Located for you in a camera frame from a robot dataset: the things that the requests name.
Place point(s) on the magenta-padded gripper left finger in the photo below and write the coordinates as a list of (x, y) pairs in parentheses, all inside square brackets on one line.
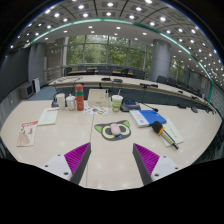
[(59, 165)]

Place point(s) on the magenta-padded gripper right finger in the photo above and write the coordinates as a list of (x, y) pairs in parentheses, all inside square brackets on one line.
[(163, 165)]

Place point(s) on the cat-shaped grey green mouse pad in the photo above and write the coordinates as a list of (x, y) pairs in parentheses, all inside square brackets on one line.
[(103, 131)]

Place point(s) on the white paper sheet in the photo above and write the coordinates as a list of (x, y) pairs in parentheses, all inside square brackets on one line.
[(175, 131)]

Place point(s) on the red white leaflet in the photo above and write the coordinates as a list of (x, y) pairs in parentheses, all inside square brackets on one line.
[(32, 128)]

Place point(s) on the cream booklet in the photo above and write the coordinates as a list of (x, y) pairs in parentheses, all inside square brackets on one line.
[(48, 116)]

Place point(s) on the blue white book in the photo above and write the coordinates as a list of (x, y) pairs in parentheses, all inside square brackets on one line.
[(150, 117)]

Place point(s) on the white lidded mug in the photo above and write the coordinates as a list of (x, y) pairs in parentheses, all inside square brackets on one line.
[(70, 103)]

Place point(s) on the colourful sticker sheet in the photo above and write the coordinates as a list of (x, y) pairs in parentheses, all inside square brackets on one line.
[(96, 110)]

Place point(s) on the red drink bottle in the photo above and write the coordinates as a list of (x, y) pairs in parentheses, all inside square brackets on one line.
[(79, 100)]

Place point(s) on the white cardboard box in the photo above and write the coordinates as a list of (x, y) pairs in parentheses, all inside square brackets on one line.
[(99, 99)]

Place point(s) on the green white cup with straw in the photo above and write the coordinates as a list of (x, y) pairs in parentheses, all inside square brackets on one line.
[(117, 104)]

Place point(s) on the white floor appliance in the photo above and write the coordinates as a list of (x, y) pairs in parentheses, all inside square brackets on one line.
[(36, 85)]

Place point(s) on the dark office chairs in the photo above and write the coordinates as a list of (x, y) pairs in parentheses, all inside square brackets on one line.
[(138, 74)]

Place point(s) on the ceiling lights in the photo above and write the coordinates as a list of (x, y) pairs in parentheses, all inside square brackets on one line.
[(110, 5)]

